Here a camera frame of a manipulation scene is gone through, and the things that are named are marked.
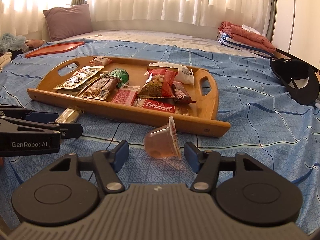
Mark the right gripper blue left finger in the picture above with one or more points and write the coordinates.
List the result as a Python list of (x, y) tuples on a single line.
[(118, 155)]

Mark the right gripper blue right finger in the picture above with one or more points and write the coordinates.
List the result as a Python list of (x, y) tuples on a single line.
[(195, 157)]

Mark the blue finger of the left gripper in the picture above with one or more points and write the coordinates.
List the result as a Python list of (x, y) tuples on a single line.
[(29, 115), (68, 130)]

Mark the clear pack white candies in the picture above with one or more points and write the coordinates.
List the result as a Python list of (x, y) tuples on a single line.
[(70, 115)]

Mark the pink jelly cup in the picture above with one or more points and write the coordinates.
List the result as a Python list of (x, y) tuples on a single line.
[(163, 141)]

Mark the brown peanut snack packet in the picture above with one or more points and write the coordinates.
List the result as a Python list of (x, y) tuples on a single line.
[(101, 89)]

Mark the red Biscoff cookie pack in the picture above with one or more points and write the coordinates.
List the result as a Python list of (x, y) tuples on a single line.
[(162, 106)]

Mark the red cracker packet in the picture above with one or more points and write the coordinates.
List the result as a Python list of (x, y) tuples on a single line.
[(126, 95)]

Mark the yellow black chinese snack pouch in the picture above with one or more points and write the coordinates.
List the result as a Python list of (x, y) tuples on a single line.
[(79, 77)]

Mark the green pea snack packet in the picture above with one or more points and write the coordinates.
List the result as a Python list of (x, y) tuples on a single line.
[(121, 75)]

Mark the red cashew nut bag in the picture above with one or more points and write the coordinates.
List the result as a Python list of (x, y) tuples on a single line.
[(159, 83)]

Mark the pink pastry packet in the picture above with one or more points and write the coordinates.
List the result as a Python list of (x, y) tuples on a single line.
[(100, 61)]

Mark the large white snack bag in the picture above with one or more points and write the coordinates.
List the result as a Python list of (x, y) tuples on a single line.
[(184, 75)]

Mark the gold foil snack pouch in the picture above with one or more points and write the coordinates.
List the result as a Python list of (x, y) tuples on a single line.
[(78, 90)]

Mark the wooden serving tray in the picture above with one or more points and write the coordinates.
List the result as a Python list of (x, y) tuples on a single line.
[(205, 92)]

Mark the beige cloth bag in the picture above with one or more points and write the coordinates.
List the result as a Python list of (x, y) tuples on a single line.
[(4, 60)]

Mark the orange plastic tray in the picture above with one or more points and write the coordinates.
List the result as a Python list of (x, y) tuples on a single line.
[(55, 49)]

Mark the brown plush item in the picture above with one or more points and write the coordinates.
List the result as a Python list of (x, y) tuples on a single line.
[(33, 44)]

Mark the light blue crumpled cloth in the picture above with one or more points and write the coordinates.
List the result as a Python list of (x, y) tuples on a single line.
[(12, 42)]

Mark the mauve pillow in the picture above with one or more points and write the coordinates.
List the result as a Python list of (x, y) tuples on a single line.
[(67, 22)]

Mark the white sheer curtain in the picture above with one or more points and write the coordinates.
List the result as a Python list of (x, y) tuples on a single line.
[(22, 17)]

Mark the folded blue striped towel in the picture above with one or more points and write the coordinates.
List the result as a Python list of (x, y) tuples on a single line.
[(226, 40)]

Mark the folded salmon blanket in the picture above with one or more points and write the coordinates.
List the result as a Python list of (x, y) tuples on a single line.
[(237, 33)]

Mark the black baseball cap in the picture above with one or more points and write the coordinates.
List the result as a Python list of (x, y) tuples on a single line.
[(298, 78)]

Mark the white cloth on blanket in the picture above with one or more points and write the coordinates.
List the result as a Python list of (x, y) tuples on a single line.
[(250, 29)]

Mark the green drape curtain right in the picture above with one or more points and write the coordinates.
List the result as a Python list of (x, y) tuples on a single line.
[(270, 19)]

